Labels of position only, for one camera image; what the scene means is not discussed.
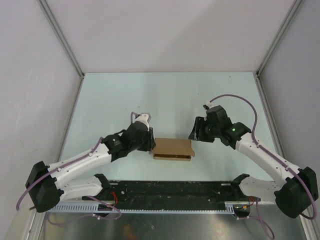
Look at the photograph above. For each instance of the brown cardboard box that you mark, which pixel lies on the brown cardboard box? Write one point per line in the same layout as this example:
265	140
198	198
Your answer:
173	149

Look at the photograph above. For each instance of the left aluminium corner post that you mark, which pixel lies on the left aluminium corner post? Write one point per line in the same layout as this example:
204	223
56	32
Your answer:
57	30

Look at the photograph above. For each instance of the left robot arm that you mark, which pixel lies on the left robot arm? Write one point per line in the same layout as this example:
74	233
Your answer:
107	150

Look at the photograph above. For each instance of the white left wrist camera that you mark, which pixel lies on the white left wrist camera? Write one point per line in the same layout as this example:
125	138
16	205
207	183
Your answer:
143	118

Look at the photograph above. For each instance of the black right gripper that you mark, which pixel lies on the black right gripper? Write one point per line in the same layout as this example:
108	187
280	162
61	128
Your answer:
198	126

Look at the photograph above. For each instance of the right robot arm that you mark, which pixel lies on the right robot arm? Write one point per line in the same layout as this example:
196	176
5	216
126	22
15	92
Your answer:
293	189

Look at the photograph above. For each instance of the grey slotted cable duct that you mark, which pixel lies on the grey slotted cable duct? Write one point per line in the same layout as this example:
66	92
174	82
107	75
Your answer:
95	207

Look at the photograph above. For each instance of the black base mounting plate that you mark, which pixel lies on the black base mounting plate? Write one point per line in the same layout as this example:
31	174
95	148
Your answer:
176	195

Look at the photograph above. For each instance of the aluminium frame rail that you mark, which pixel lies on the aluminium frame rail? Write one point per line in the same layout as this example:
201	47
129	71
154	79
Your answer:
266	190

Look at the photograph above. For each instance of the aluminium corner post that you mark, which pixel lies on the aluminium corner post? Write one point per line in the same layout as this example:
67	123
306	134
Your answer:
283	29
57	30

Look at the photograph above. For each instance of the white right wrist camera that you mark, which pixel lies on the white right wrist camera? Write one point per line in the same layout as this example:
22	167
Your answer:
208	105

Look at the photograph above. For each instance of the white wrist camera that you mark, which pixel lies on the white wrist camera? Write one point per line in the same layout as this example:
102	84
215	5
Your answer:
208	105
143	118

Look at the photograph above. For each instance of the right aluminium corner post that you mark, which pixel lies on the right aluminium corner post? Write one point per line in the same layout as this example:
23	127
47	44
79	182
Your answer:
283	29

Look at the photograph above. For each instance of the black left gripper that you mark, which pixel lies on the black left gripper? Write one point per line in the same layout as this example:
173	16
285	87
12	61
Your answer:
150	143

